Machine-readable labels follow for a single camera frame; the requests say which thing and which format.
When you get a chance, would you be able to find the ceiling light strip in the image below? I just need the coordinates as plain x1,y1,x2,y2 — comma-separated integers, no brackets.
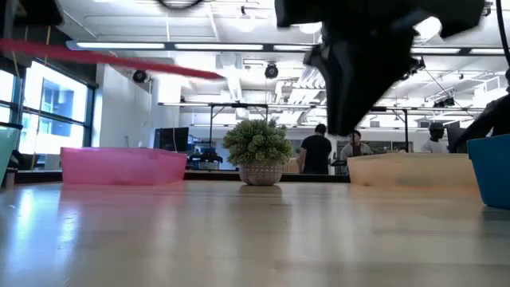
65,39,510,56

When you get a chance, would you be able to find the small potted green plant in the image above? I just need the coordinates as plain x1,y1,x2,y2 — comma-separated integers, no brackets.
222,118,294,187

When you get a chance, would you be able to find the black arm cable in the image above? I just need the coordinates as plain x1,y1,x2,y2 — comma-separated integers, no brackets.
495,0,510,69
155,0,205,11

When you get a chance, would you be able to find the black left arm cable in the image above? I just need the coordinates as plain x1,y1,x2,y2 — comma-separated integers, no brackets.
155,0,205,11

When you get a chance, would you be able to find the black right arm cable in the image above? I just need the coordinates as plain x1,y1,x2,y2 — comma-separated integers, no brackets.
495,0,510,69

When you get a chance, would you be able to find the person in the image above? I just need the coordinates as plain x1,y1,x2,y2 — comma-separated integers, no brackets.
420,121,451,155
299,123,333,175
340,129,374,160

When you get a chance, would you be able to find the orange translucent plastic bin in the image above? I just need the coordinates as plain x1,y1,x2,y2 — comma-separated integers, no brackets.
347,152,479,187

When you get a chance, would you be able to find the black background table frame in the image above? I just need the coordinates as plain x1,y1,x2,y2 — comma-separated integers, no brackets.
206,102,410,168

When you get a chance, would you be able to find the green translucent plastic bin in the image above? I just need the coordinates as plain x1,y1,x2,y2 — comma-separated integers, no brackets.
0,126,20,187

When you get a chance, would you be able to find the blue plastic bin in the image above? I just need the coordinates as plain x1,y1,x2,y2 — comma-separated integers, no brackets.
466,134,510,211

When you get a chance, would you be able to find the pink translucent plastic bin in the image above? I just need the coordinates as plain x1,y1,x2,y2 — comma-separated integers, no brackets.
60,146,188,187

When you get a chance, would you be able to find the pink pen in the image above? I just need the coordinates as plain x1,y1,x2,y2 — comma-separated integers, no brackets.
0,37,225,81

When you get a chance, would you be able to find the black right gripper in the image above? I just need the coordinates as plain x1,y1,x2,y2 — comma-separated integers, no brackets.
274,0,485,136

